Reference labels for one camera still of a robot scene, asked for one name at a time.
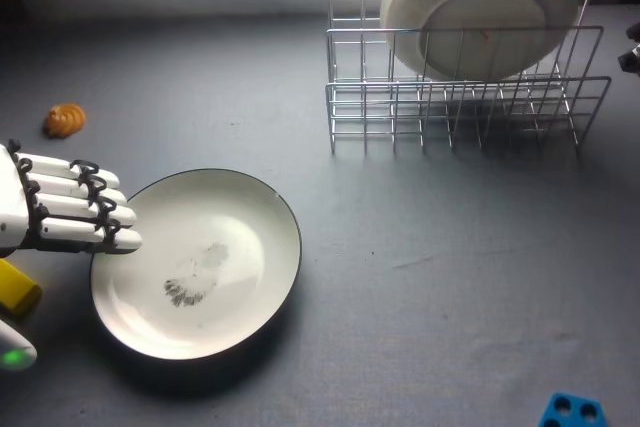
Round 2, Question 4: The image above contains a yellow block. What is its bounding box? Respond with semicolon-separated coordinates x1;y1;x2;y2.
0;259;44;321

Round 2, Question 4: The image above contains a grey table cloth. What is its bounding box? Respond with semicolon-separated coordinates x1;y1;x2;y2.
0;1;640;427

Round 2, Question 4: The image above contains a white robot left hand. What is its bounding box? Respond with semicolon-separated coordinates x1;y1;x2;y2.
0;139;144;373

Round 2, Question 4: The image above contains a white plate with dark rim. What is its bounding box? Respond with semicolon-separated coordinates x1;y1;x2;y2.
88;166;304;362
378;0;584;82

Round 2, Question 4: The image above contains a blue four-hole block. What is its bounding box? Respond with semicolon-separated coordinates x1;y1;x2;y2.
537;393;612;427

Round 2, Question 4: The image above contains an orange swirl toy cookie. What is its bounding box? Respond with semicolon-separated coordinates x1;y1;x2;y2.
45;102;87;139

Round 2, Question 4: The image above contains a silver wire dish rack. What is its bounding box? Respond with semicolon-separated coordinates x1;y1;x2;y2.
324;0;614;157

